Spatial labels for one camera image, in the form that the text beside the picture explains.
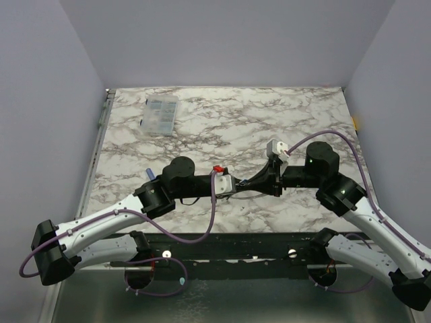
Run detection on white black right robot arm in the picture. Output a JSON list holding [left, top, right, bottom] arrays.
[[236, 141, 430, 311]]

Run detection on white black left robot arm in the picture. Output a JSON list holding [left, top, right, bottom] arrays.
[[30, 156, 239, 286]]

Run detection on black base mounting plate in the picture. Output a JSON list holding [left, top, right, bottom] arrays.
[[69, 230, 378, 280]]

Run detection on clear plastic organizer box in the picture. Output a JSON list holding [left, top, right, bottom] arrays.
[[139, 94, 180, 136]]

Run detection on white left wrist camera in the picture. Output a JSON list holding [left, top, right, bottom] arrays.
[[214, 174, 236, 196]]

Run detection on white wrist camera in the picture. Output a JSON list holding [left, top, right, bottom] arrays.
[[214, 174, 236, 196], [266, 139, 289, 163]]

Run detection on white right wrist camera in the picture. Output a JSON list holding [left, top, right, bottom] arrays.
[[266, 139, 289, 163]]

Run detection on blue handled screwdriver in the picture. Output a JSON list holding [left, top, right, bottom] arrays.
[[145, 168, 156, 181]]

